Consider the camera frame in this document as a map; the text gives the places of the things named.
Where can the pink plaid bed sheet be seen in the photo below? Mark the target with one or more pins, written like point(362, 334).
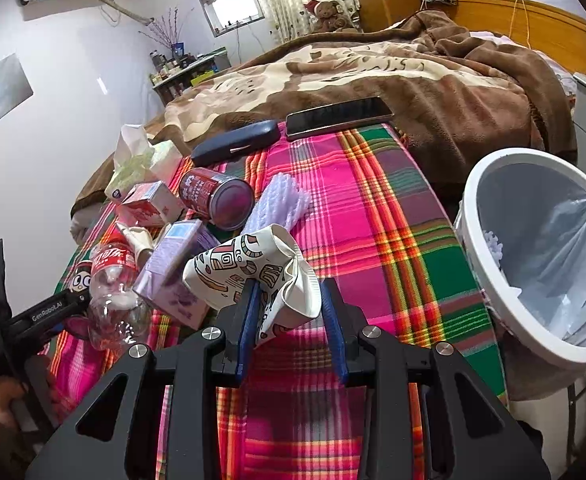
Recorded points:
point(363, 220)

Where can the red milk carton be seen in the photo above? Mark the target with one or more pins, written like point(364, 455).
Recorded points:
point(145, 205)

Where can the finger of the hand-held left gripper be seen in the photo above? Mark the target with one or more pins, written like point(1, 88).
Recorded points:
point(75, 302)

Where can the small wall window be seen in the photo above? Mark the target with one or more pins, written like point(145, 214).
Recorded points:
point(233, 7)

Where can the patterned paper cup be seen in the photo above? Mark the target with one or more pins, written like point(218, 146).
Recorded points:
point(233, 265)

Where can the white paper bag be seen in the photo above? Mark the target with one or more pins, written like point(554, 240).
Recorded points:
point(140, 241)

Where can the black smartphone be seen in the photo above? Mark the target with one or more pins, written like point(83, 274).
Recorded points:
point(338, 116)

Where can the red drink can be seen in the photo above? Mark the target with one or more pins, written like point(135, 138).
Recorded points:
point(213, 195)

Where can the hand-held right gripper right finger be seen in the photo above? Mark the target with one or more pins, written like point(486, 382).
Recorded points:
point(334, 330)

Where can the dark blue glasses case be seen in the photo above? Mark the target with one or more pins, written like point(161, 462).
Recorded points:
point(235, 142)

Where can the air conditioner pipe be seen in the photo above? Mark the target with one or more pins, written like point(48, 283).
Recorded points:
point(123, 10)

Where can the dried branches in vase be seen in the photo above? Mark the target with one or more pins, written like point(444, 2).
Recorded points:
point(165, 30)

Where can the clear plastic bottle red label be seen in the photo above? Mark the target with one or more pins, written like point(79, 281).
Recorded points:
point(118, 300)

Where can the red cartoon face packet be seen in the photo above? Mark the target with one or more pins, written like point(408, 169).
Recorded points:
point(78, 280)

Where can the brown teddy bear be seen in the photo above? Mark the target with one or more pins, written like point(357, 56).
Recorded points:
point(329, 16)

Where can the person's left hand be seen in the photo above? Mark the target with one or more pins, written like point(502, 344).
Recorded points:
point(4, 391)

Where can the brown patterned blanket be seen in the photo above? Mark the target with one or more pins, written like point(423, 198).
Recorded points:
point(423, 90)

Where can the white trash bin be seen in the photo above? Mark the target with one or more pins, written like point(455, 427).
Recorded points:
point(478, 240)

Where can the cluttered storage shelf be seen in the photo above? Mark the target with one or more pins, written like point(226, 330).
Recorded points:
point(188, 72)

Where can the white wall switch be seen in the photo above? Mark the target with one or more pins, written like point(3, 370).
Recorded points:
point(102, 86)

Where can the silver wall poster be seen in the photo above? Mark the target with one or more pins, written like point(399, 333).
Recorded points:
point(3, 87)

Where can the wooden bed headboard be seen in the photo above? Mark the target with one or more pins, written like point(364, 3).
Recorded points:
point(553, 25)

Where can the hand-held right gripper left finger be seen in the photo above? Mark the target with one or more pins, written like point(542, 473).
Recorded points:
point(248, 320)

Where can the clear plastic bin liner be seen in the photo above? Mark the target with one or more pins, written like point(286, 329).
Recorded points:
point(558, 250)

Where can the purple drink carton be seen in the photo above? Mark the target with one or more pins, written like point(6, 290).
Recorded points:
point(173, 265)

